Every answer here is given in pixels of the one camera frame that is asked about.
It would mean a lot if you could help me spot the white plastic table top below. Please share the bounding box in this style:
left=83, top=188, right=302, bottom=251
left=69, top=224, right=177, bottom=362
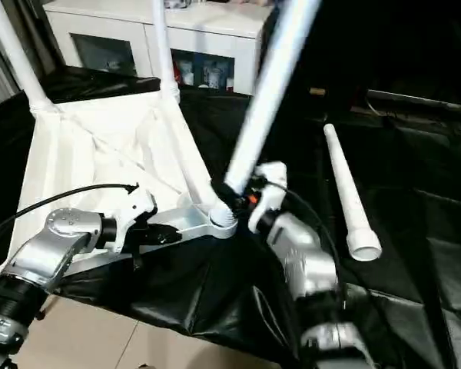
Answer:
left=0, top=88, right=240, bottom=287

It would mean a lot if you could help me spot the white plastic table leg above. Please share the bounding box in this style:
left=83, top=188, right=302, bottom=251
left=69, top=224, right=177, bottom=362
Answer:
left=212, top=0, right=323, bottom=228
left=323, top=123, right=383, bottom=263
left=149, top=0, right=182, bottom=99
left=0, top=0, right=56, bottom=115

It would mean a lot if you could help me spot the black work mat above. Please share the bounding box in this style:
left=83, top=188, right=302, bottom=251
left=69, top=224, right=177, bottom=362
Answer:
left=0, top=65, right=461, bottom=369

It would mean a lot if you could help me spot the white sideboard with glass doors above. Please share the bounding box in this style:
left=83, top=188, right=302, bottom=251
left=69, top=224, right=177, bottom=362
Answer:
left=42, top=0, right=279, bottom=97

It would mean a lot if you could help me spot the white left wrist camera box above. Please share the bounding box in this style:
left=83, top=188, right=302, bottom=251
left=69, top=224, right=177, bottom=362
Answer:
left=108, top=184, right=159, bottom=256

